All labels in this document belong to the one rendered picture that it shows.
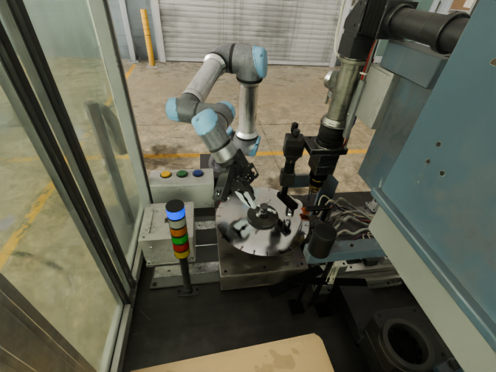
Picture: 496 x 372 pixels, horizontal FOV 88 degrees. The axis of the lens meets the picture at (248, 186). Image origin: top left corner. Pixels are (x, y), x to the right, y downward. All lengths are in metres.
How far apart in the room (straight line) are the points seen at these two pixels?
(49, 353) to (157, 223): 0.54
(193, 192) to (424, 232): 0.92
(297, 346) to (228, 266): 0.31
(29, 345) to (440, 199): 0.60
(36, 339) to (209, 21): 6.34
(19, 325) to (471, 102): 0.63
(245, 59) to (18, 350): 1.03
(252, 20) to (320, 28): 1.61
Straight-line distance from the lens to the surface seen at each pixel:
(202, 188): 1.15
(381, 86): 0.66
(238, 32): 6.62
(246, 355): 0.89
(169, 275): 1.01
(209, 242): 1.08
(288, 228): 0.89
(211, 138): 0.75
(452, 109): 0.43
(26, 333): 0.50
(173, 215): 0.64
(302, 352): 0.92
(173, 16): 6.57
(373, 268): 1.02
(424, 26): 0.53
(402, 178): 0.47
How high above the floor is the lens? 1.60
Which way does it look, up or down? 39 degrees down
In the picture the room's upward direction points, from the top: 5 degrees clockwise
